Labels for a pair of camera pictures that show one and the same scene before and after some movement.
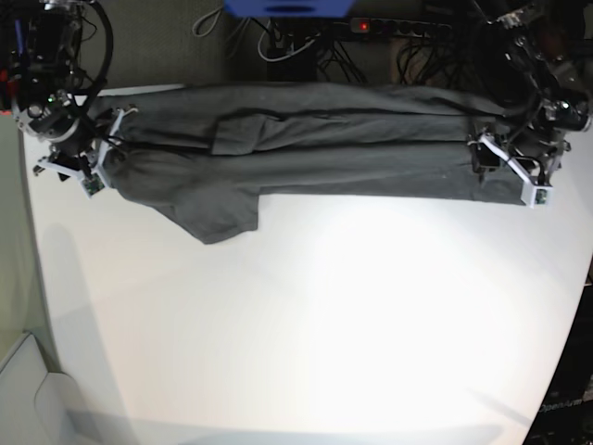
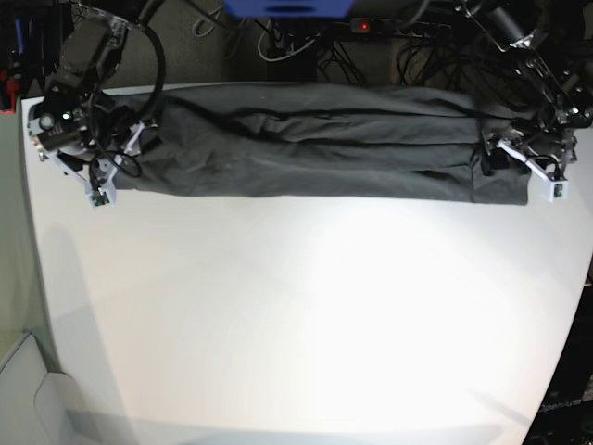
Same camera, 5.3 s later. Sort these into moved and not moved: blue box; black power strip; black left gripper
Moved: black left gripper
Not moved: black power strip; blue box
